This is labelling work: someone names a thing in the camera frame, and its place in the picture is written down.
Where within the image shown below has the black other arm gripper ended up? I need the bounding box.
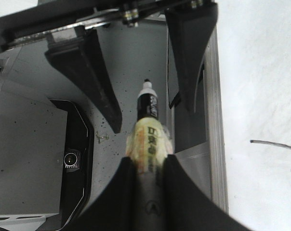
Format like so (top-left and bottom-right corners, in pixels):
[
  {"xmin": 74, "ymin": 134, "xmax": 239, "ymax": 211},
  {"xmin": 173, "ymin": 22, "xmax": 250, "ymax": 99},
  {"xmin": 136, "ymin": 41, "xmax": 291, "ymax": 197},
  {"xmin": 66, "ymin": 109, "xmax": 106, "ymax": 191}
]
[{"xmin": 0, "ymin": 0, "xmax": 215, "ymax": 133}]

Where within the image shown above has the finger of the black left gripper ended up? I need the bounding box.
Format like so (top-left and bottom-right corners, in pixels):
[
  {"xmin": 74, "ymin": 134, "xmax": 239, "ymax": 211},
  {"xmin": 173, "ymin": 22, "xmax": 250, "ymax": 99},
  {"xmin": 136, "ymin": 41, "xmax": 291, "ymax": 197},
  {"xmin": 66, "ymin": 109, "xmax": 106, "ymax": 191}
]
[{"xmin": 165, "ymin": 2, "xmax": 218, "ymax": 112}]

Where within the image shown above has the black whiteboard marker with tape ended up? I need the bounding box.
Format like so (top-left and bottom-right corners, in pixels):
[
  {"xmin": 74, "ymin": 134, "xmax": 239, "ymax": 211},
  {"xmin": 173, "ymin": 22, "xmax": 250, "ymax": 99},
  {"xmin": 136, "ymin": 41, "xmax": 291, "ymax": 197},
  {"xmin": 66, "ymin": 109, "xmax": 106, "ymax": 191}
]
[{"xmin": 126, "ymin": 79, "xmax": 173, "ymax": 231}]

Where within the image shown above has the black front camera device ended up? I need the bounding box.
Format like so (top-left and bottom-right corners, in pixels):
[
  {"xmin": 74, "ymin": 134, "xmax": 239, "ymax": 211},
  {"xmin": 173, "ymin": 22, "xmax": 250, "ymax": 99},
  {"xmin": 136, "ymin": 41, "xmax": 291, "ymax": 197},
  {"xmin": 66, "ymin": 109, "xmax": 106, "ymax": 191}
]
[{"xmin": 51, "ymin": 100, "xmax": 94, "ymax": 231}]

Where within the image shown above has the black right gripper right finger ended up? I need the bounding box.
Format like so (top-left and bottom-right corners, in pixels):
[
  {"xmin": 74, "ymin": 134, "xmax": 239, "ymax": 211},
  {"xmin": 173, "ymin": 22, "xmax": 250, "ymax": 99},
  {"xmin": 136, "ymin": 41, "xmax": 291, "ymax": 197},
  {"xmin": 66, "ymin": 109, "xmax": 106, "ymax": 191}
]
[{"xmin": 158, "ymin": 154, "xmax": 250, "ymax": 231}]

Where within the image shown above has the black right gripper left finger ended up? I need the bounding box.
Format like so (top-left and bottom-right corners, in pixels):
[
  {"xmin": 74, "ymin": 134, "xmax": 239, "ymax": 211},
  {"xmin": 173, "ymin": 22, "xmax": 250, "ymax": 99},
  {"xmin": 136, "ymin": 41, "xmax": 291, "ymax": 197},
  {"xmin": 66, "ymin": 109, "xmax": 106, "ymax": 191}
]
[{"xmin": 64, "ymin": 157, "xmax": 136, "ymax": 231}]

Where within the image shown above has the white whiteboard with grey frame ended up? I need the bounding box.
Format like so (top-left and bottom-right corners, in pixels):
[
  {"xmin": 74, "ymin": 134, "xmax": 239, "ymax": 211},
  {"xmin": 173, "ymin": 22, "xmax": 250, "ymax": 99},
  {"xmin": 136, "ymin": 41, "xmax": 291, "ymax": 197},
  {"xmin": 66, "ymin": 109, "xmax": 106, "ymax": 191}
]
[{"xmin": 216, "ymin": 0, "xmax": 291, "ymax": 231}]

